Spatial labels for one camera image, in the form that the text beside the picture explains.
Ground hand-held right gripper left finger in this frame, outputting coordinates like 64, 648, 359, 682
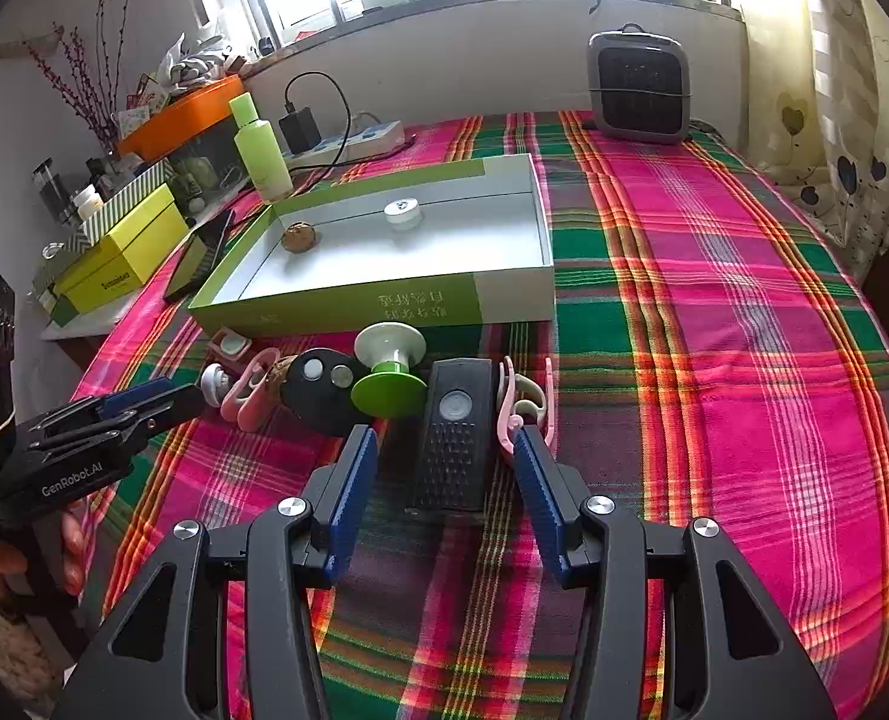
55, 424, 382, 720

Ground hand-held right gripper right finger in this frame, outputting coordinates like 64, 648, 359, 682
512, 425, 839, 720

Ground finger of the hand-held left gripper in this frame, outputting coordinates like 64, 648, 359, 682
28, 376, 181, 437
40, 382, 208, 466

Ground white knob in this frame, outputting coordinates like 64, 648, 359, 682
200, 364, 233, 404

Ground pink and green clip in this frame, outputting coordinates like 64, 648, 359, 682
220, 349, 281, 432

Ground small pink holder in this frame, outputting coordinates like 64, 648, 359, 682
209, 328, 251, 361

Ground pink and white clip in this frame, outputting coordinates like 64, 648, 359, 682
495, 356, 554, 458

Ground small black grater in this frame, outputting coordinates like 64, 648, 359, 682
404, 358, 494, 517

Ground green and white spool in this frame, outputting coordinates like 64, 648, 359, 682
350, 321, 428, 419

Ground green and white cardboard box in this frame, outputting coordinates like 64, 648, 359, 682
188, 152, 558, 338

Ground person's left hand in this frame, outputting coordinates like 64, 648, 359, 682
0, 510, 87, 601

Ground black round disc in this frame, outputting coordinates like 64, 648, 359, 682
280, 347, 374, 436

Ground yellow-green box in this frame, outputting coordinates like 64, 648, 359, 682
43, 184, 191, 312

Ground black tablet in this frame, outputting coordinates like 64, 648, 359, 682
163, 208, 237, 303

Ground striped gift box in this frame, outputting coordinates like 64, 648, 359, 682
80, 160, 176, 241

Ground dark glass jar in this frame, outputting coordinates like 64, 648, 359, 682
31, 157, 74, 224

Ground plaid blanket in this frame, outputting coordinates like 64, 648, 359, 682
62, 111, 889, 720

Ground green plastic bottle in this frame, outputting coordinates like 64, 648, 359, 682
229, 92, 295, 203

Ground orange box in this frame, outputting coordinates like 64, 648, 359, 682
116, 75, 245, 161

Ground small white round jar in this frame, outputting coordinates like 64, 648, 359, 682
383, 197, 422, 231

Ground dried flower branches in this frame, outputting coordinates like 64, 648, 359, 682
23, 0, 142, 155

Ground white power strip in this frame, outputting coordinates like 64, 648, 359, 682
283, 120, 406, 162

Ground crumpled plastic bag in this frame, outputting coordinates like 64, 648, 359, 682
155, 19, 245, 91

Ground grey space heater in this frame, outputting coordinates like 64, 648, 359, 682
587, 24, 695, 145

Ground patterned curtain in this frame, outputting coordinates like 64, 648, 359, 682
744, 0, 889, 278

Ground black charger with cable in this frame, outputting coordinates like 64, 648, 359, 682
278, 72, 359, 166

